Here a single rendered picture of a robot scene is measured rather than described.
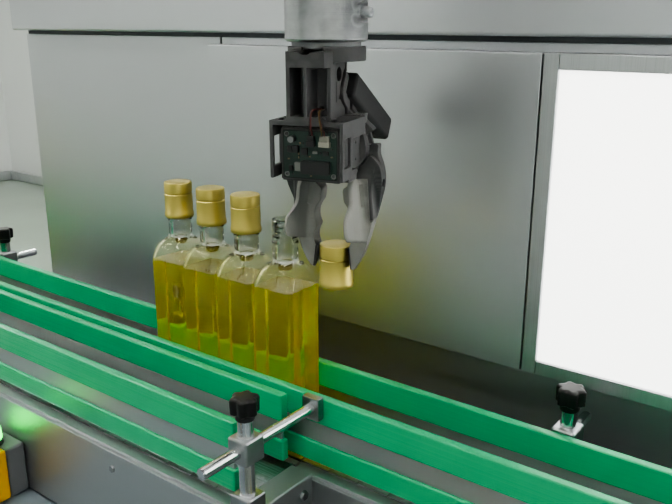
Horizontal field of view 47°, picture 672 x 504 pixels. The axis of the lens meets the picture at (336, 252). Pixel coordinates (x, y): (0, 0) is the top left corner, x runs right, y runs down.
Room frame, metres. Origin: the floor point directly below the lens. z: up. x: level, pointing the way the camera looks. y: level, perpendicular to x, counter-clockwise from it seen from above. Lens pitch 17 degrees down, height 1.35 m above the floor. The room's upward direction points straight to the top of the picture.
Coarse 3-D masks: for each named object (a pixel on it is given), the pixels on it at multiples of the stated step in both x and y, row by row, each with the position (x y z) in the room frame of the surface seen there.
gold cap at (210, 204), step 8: (200, 192) 0.89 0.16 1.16; (208, 192) 0.88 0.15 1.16; (216, 192) 0.89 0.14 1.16; (224, 192) 0.90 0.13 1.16; (200, 200) 0.89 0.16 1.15; (208, 200) 0.88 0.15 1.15; (216, 200) 0.89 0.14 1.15; (224, 200) 0.90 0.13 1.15; (200, 208) 0.89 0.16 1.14; (208, 208) 0.88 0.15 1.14; (216, 208) 0.89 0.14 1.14; (224, 208) 0.90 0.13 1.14; (200, 216) 0.89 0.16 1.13; (208, 216) 0.88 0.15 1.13; (216, 216) 0.89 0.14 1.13; (224, 216) 0.90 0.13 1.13; (200, 224) 0.89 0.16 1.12; (208, 224) 0.88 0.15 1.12; (216, 224) 0.89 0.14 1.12; (224, 224) 0.89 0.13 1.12
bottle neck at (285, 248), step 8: (280, 216) 0.84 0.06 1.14; (272, 224) 0.83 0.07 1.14; (280, 224) 0.82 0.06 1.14; (272, 232) 0.82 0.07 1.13; (280, 232) 0.82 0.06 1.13; (272, 240) 0.83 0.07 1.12; (280, 240) 0.82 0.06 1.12; (288, 240) 0.82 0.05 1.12; (296, 240) 0.83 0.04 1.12; (272, 248) 0.83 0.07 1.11; (280, 248) 0.82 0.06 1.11; (288, 248) 0.82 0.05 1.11; (296, 248) 0.82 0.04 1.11; (280, 256) 0.82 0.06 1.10; (288, 256) 0.82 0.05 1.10; (296, 256) 0.82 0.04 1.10
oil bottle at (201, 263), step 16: (192, 256) 0.89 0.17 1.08; (208, 256) 0.87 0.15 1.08; (224, 256) 0.88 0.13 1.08; (192, 272) 0.88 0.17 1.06; (208, 272) 0.87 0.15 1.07; (192, 288) 0.88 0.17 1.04; (208, 288) 0.87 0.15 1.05; (192, 304) 0.88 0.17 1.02; (208, 304) 0.87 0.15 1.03; (192, 320) 0.89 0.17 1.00; (208, 320) 0.87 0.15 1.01; (192, 336) 0.89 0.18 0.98; (208, 336) 0.87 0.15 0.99; (208, 352) 0.87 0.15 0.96
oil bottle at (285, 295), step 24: (264, 264) 0.83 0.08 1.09; (288, 264) 0.82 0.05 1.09; (264, 288) 0.81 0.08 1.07; (288, 288) 0.80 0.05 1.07; (312, 288) 0.82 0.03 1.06; (264, 312) 0.81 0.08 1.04; (288, 312) 0.79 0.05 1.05; (312, 312) 0.82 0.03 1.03; (264, 336) 0.81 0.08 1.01; (288, 336) 0.79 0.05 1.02; (312, 336) 0.82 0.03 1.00; (264, 360) 0.81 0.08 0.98; (288, 360) 0.79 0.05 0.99; (312, 360) 0.82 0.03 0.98; (312, 384) 0.82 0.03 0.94
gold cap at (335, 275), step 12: (336, 240) 0.76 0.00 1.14; (324, 252) 0.73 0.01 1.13; (336, 252) 0.73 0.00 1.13; (324, 264) 0.73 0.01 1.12; (336, 264) 0.73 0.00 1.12; (348, 264) 0.73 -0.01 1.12; (324, 276) 0.73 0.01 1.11; (336, 276) 0.73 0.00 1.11; (348, 276) 0.74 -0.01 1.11; (324, 288) 0.73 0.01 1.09; (336, 288) 0.73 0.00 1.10; (348, 288) 0.73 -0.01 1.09
